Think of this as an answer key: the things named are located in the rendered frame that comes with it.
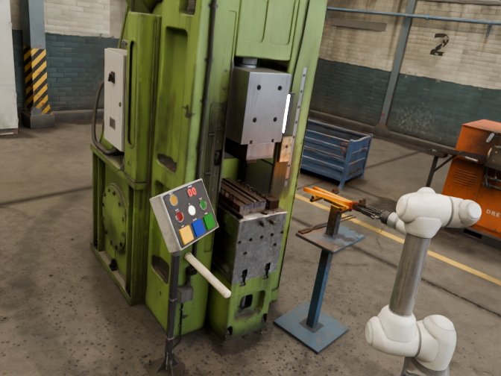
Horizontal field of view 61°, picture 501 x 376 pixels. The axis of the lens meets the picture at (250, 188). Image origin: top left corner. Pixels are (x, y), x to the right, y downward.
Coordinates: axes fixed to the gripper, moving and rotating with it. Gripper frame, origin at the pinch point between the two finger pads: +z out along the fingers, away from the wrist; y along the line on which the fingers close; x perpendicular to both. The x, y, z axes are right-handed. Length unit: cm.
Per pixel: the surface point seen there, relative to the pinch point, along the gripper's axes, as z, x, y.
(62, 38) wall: 639, 47, 120
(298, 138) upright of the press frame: 56, 27, 9
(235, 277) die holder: 48, -55, -49
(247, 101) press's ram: 52, 55, -50
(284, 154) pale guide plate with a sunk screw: 56, 18, -5
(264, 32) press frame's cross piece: 62, 91, -32
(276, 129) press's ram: 48, 39, -27
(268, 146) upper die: 49, 28, -32
